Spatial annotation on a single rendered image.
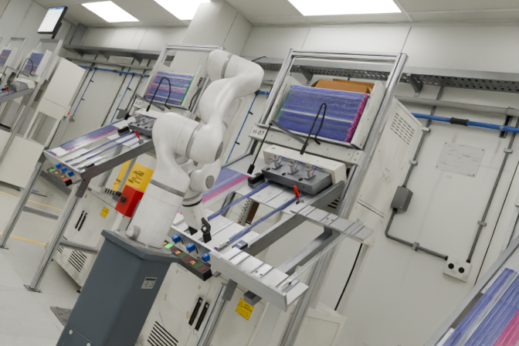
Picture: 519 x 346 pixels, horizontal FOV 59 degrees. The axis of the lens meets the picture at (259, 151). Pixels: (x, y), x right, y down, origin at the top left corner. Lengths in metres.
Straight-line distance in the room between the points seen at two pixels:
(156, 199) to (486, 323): 1.00
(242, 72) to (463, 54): 2.62
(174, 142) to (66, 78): 4.92
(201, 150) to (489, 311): 0.96
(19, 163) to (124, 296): 4.97
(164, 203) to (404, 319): 2.40
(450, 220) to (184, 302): 1.97
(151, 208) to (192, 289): 0.98
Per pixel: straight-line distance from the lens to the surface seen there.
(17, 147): 6.26
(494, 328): 1.47
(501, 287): 1.60
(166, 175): 1.44
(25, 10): 10.45
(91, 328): 1.50
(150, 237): 1.45
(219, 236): 1.94
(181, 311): 2.39
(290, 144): 2.41
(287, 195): 2.13
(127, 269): 1.43
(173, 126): 1.46
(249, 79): 1.67
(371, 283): 3.65
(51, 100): 6.28
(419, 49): 4.23
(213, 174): 1.61
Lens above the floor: 0.94
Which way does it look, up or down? 7 degrees up
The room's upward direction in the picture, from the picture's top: 23 degrees clockwise
